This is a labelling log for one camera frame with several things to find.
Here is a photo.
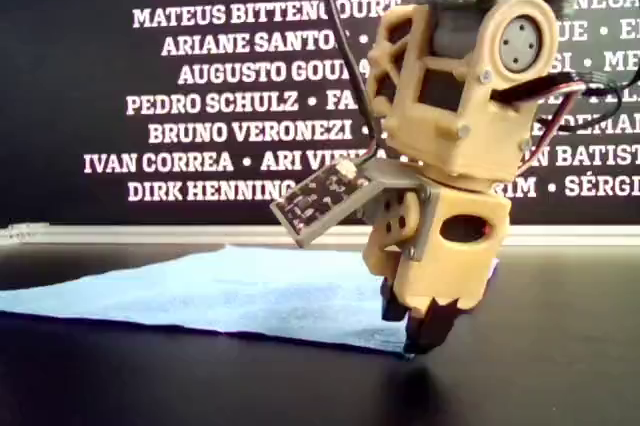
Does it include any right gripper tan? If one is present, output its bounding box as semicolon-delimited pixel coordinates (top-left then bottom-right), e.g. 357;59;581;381
363;188;511;358

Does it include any light blue microfibre cloth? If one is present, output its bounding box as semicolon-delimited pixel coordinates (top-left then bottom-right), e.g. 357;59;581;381
0;244;501;358

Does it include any black banner with white names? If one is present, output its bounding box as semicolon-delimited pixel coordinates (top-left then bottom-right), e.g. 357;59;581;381
0;0;640;226

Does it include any right wrist camera circuit board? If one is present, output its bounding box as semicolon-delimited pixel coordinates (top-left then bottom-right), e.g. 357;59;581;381
269;161;436;263

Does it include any right arm servo wire bundle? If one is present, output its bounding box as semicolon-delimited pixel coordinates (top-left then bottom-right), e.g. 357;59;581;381
494;70;640;170

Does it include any aluminium table frame rail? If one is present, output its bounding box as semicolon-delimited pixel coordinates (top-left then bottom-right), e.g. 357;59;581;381
0;222;51;243
0;223;640;248

